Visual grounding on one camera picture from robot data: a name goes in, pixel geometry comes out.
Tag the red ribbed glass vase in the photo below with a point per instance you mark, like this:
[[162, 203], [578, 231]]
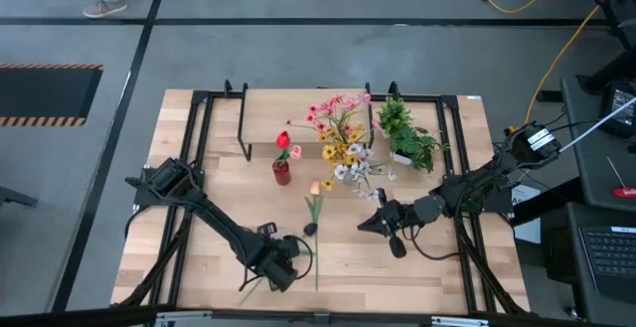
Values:
[[281, 174]]

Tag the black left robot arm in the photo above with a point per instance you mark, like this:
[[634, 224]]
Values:
[[218, 217]]

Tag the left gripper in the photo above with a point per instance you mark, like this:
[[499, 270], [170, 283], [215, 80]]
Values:
[[285, 267]]

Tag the yellow artificial flower bunch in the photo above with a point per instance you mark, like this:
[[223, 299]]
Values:
[[329, 153]]

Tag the dark grey desk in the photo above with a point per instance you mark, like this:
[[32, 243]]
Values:
[[591, 178], [561, 247]]

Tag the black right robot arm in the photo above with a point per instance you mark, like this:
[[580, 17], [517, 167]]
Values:
[[477, 183]]

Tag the black metal table frame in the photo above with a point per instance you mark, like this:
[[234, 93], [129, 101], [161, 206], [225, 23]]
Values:
[[463, 277]]

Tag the peach artificial tulip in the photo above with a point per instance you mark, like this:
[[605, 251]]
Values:
[[315, 188]]

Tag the white paper sheet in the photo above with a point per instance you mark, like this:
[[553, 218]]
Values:
[[529, 227]]

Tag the green plant in white pot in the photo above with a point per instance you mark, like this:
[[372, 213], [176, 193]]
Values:
[[410, 140]]

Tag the laptop keyboard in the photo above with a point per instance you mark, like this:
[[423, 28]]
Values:
[[611, 257]]

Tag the red artificial tulip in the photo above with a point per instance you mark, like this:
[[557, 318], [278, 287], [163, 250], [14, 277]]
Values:
[[283, 139]]

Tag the white artificial flower bunch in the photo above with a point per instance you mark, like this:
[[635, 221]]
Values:
[[355, 170]]

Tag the black hazard-striped floor mat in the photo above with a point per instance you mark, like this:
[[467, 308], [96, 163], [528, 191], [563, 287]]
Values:
[[40, 93]]

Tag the wooden shelf with black legs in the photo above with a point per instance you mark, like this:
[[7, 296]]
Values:
[[273, 113]]

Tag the black stand legs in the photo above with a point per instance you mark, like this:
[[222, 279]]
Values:
[[611, 71]]

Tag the pink artificial flower bunch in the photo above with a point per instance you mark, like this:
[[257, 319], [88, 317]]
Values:
[[328, 111]]

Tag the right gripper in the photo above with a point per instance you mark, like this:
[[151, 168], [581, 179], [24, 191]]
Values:
[[397, 212]]

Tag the black artificial tulip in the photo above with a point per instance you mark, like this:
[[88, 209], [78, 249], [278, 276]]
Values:
[[310, 229]]

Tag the black furniture foot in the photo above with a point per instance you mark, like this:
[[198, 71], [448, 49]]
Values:
[[15, 197]]

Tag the black tablet device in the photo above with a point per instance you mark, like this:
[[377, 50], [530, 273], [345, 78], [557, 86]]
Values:
[[621, 111]]

